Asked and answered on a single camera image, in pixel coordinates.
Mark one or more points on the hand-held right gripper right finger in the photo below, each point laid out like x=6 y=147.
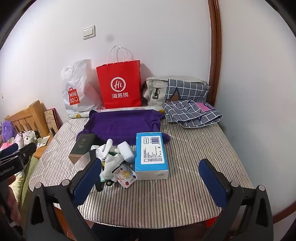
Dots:
x=211 y=183

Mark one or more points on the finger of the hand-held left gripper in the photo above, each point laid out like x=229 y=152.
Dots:
x=26 y=151
x=9 y=149

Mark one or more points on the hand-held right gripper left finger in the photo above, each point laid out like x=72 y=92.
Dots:
x=89 y=178

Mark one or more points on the clear plastic packet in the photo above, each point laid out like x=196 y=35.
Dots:
x=82 y=162

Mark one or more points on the white glove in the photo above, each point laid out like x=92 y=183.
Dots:
x=111 y=162

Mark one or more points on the dark green tin box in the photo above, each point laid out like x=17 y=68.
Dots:
x=83 y=146

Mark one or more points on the fruit print packet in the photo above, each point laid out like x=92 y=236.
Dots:
x=126 y=176

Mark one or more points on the white plastic box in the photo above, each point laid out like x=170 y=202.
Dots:
x=127 y=150

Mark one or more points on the blue tissue pack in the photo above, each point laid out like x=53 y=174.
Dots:
x=151 y=155

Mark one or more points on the person's left hand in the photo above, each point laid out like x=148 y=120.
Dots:
x=14 y=204

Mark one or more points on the printed bedding pile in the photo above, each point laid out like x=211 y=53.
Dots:
x=25 y=136

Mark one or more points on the light green blanket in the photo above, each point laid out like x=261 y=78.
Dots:
x=30 y=169

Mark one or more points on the wooden nightstand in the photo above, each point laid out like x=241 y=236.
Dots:
x=45 y=148

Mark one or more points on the purple plush toy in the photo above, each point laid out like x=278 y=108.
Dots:
x=8 y=129

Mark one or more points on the striped quilted mattress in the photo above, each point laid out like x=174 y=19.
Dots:
x=175 y=192

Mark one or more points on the patterned book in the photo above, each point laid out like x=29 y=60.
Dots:
x=52 y=120

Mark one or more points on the purple towel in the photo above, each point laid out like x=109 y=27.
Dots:
x=122 y=125

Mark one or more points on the blue checked folded cloth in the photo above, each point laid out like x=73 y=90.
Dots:
x=189 y=112

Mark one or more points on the white plastic shopping bag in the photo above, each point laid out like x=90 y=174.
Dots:
x=77 y=88

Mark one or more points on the grey checked fabric bag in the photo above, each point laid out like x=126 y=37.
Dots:
x=189 y=89

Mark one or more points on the red paper shopping bag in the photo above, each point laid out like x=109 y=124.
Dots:
x=120 y=85

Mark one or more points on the grey canvas bag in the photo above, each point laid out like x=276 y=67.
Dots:
x=153 y=90

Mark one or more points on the wall light switch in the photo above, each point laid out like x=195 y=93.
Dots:
x=89 y=32

